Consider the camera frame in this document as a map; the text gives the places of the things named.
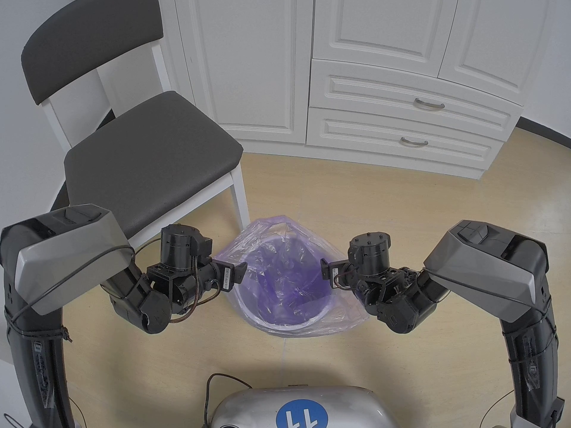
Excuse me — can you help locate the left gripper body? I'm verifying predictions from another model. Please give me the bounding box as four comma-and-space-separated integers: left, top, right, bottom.
198, 260, 234, 295

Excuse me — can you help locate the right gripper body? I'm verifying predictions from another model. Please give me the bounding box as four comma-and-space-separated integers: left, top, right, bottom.
333, 261, 357, 289

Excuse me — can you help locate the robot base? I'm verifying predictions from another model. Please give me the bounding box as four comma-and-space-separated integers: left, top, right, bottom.
213, 385, 393, 428

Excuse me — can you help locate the white trash bin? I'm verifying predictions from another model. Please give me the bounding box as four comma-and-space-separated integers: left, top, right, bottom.
236, 238, 339, 334

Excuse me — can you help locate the white chair with grey seat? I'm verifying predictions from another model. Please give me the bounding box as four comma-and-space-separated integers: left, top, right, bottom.
20, 0, 250, 248

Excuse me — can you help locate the white wardrobe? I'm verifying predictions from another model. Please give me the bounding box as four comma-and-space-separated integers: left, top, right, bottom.
71, 0, 525, 181

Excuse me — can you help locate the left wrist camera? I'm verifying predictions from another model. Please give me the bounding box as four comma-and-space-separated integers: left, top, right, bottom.
191, 234, 213, 261

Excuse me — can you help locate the black cable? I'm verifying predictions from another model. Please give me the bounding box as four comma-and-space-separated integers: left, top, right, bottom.
203, 373, 255, 427

